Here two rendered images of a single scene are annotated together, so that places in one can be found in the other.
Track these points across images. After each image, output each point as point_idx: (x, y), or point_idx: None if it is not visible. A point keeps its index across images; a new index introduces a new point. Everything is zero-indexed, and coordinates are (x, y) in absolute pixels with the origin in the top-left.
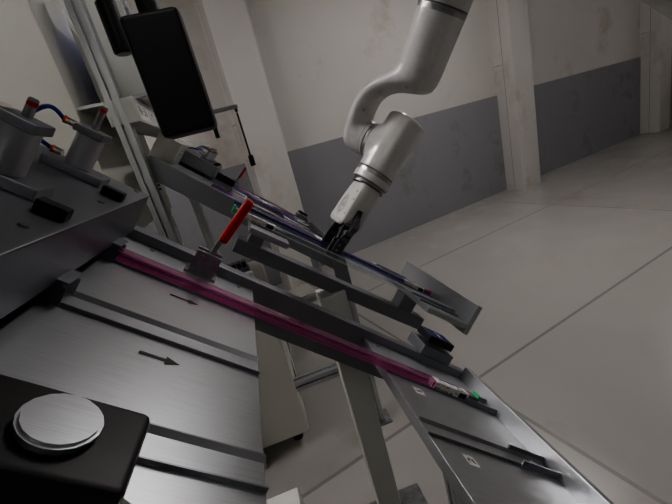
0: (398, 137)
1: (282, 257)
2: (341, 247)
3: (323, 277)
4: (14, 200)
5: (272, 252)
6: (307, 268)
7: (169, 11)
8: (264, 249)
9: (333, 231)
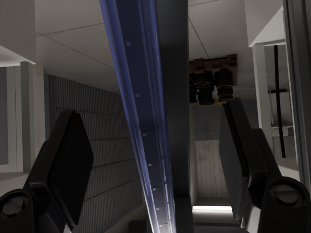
0: None
1: (188, 162)
2: (274, 162)
3: (188, 45)
4: None
5: (182, 179)
6: (187, 106)
7: None
8: (188, 190)
9: (58, 229)
